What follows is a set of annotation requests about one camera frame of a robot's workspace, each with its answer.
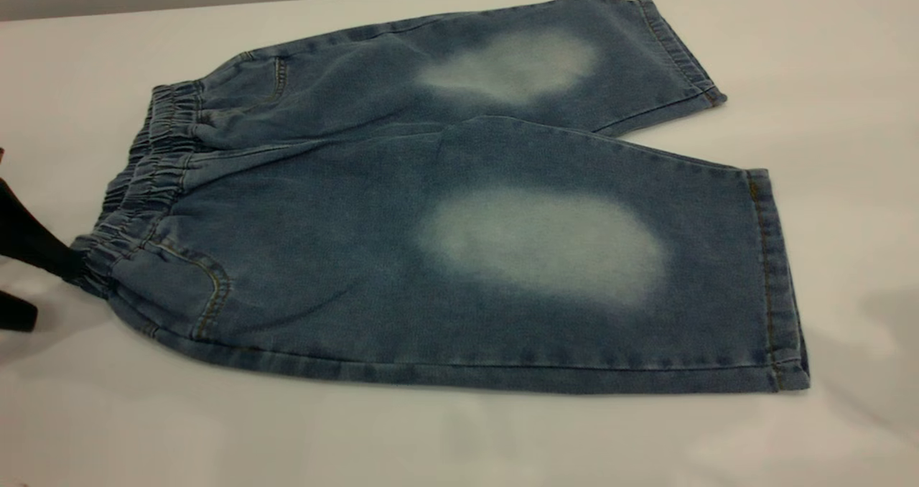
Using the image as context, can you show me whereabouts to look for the blue denim shorts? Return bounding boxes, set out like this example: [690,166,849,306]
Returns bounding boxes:
[70,0,812,394]

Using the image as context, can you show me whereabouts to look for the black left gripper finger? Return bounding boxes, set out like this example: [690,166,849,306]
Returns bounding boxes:
[0,290,39,333]
[0,178,88,282]

